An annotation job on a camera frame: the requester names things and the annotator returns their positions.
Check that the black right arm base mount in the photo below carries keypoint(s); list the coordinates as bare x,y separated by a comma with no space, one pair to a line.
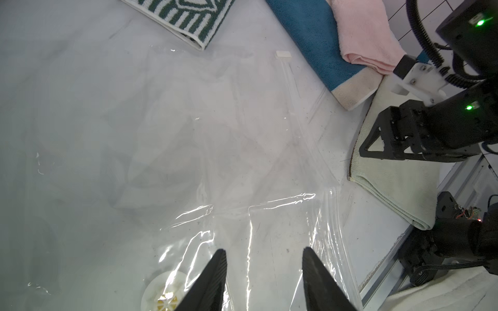
459,239

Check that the clear plastic vacuum bag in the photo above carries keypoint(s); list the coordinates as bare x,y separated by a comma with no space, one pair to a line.
136,175

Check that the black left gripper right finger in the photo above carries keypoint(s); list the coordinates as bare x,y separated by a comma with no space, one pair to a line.
321,291

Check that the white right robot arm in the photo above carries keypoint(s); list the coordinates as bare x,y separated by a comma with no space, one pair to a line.
470,32

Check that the green white striped towel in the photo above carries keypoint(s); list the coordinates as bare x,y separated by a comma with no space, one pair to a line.
194,22

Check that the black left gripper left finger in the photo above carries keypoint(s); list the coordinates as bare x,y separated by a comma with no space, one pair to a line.
207,292

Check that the pink towel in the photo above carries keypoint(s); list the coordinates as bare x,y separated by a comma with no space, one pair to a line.
364,35

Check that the pale green towel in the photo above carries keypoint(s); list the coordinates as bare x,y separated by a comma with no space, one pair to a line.
409,188

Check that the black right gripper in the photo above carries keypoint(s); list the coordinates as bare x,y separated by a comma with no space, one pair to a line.
413,131

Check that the teal and beige towel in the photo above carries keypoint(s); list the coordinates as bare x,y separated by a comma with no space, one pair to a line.
313,28

